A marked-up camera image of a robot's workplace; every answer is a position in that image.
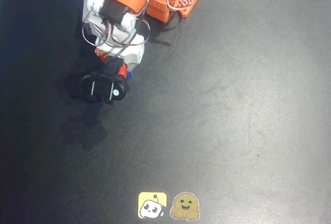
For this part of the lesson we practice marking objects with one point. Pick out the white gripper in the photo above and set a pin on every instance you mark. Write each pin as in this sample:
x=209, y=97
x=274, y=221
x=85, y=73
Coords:
x=135, y=59

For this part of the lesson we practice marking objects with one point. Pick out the red cube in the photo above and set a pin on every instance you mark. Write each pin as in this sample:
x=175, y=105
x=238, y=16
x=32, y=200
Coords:
x=123, y=71

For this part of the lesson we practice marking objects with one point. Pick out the blue cube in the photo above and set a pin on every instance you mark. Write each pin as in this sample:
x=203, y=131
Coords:
x=130, y=74

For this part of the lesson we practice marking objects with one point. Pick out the black webcam with clamp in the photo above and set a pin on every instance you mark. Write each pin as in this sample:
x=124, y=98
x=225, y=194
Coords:
x=102, y=88

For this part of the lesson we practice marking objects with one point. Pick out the black table mat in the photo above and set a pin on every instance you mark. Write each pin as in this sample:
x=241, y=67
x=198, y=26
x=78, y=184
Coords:
x=232, y=105

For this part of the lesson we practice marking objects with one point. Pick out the yellow robot sticker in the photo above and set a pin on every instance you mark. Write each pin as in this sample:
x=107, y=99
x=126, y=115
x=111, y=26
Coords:
x=151, y=206

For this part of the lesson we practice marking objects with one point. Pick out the hugging face emoji sticker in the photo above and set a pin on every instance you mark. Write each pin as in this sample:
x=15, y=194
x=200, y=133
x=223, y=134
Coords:
x=184, y=206

